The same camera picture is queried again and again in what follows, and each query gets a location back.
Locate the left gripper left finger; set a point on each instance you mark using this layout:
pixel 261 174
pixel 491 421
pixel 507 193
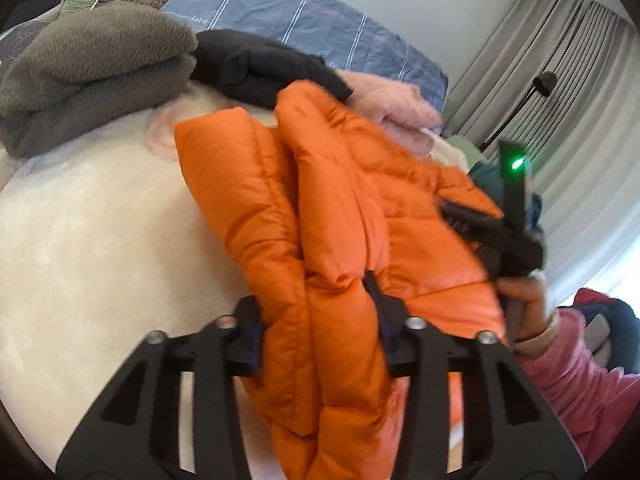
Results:
pixel 131 431

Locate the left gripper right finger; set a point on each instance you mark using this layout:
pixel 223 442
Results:
pixel 509 430

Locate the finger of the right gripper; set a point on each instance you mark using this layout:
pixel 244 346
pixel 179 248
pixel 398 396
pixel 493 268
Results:
pixel 468 222

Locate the orange puffer jacket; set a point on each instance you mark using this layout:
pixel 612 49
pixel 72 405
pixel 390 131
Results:
pixel 306 208

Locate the person right hand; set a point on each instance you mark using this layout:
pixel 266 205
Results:
pixel 529 293

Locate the dark green folded garment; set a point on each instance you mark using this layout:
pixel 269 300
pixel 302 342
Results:
pixel 487 177

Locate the green pillow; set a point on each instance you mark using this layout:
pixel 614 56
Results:
pixel 470 154

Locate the pink folded garment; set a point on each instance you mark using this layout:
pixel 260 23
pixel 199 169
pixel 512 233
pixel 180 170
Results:
pixel 397 107

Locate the black floor lamp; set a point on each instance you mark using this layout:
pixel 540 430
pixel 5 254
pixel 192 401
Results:
pixel 542 85

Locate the grey pleated curtain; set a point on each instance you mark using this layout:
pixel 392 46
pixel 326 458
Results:
pixel 583 139

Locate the pink fleece sleeve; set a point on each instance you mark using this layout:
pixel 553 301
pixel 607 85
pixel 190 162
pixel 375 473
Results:
pixel 593 403

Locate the cream plush blanket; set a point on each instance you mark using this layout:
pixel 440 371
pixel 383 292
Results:
pixel 101 243

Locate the black folded garment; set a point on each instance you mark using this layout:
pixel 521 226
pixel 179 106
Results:
pixel 253 69

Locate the blue plaid duvet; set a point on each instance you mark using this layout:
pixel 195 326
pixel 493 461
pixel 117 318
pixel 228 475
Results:
pixel 345 38

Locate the grey-brown fleece garment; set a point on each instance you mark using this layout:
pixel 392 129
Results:
pixel 89 68

